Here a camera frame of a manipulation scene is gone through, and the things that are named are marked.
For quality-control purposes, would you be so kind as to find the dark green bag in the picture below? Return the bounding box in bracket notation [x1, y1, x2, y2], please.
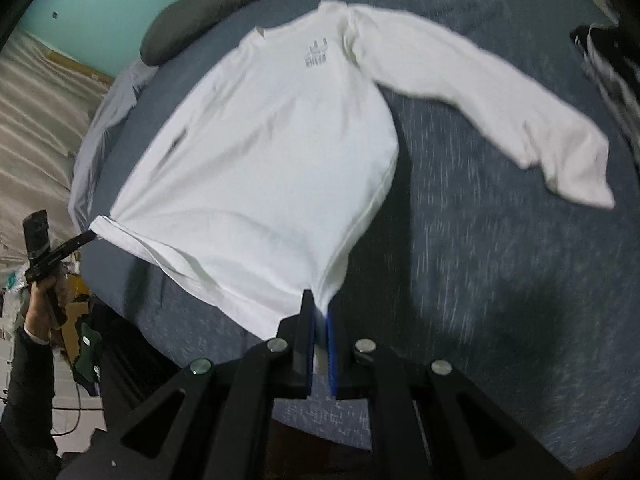
[72, 322, 103, 396]

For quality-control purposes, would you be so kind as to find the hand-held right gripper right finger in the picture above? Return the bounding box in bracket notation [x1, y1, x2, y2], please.
[325, 310, 576, 480]

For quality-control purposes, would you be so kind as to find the white long-sleeve shirt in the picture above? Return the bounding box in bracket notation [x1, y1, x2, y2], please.
[92, 0, 616, 341]

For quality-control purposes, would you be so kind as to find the wooden baseboard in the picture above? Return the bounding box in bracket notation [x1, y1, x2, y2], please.
[45, 45, 116, 81]

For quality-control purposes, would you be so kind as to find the crumpled plastic bag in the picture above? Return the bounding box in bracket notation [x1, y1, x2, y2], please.
[0, 265, 31, 321]

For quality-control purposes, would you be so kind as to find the cardboard box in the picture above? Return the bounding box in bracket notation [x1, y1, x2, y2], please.
[62, 260, 93, 351]

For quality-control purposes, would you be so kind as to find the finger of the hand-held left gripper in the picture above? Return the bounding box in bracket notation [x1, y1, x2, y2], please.
[50, 231, 98, 261]

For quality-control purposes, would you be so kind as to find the dark grey rolled duvet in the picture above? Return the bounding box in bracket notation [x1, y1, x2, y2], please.
[139, 0, 371, 66]

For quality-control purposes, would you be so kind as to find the grey striped clothes heap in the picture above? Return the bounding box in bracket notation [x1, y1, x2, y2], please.
[570, 22, 640, 166]

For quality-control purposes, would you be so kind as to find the light grey bed sheet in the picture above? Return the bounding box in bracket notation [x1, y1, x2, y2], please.
[67, 57, 158, 231]

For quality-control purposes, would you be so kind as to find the person's left hand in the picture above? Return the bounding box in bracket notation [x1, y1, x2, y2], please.
[25, 270, 68, 343]

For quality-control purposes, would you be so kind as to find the person's left forearm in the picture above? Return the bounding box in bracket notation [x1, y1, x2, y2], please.
[0, 320, 63, 480]

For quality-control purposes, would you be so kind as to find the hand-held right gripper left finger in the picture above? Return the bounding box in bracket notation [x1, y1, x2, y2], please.
[57, 289, 317, 480]

